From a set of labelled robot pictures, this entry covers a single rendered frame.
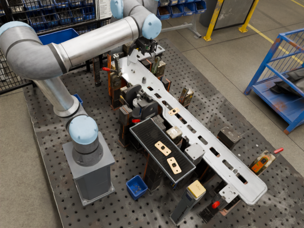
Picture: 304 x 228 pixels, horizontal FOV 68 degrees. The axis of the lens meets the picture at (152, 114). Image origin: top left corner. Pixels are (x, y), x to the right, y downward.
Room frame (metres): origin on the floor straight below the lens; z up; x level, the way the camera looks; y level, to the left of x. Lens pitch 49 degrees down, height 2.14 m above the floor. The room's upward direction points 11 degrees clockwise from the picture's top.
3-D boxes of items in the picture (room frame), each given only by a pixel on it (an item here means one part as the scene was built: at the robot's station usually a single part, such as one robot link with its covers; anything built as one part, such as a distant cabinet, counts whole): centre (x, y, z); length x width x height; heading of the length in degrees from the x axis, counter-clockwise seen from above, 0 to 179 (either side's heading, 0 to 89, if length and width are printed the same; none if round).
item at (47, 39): (1.38, 0.77, 1.10); 0.30 x 0.17 x 0.13; 136
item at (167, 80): (1.34, -0.07, 0.84); 0.11 x 0.08 x 0.29; 136
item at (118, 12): (0.83, 0.16, 1.74); 0.11 x 0.11 x 0.08; 43
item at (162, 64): (1.46, 0.01, 0.87); 0.12 x 0.09 x 0.35; 136
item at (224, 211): (0.59, -0.60, 0.84); 0.18 x 0.06 x 0.29; 136
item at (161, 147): (0.62, -0.09, 1.17); 0.08 x 0.04 x 0.01; 53
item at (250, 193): (1.02, -0.16, 1.00); 1.38 x 0.22 x 0.02; 46
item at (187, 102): (1.20, -0.22, 0.87); 0.12 x 0.09 x 0.35; 136
